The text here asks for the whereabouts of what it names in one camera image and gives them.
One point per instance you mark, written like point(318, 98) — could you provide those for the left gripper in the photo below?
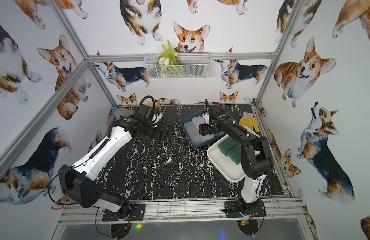
point(155, 120)

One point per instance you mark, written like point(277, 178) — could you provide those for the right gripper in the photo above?
point(203, 129)

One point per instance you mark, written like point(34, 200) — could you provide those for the clear case with pink item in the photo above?
point(197, 121)

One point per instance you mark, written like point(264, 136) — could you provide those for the dark green case with pens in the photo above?
point(226, 145)

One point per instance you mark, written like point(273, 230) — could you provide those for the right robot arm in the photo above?
point(255, 151)

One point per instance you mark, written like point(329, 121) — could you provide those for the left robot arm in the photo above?
point(78, 182)

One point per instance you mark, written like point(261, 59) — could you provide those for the teal storage box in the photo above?
point(208, 138)

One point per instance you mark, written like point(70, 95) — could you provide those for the white storage box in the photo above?
point(231, 171)

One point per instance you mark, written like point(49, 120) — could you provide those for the pink pot with green plant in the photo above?
point(153, 105)

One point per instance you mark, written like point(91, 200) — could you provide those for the grey work glove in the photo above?
point(118, 113)

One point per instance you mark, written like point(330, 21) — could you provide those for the yellow work glove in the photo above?
point(249, 121)

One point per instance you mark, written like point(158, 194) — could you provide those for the artificial fern with flower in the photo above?
point(168, 58)

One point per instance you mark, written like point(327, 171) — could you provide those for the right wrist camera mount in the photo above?
point(206, 117)

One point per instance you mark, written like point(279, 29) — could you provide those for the white wire wall basket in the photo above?
point(191, 66)

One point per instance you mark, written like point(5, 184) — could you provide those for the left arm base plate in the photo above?
point(131, 212)

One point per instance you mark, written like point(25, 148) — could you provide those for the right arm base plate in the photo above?
point(240, 209)

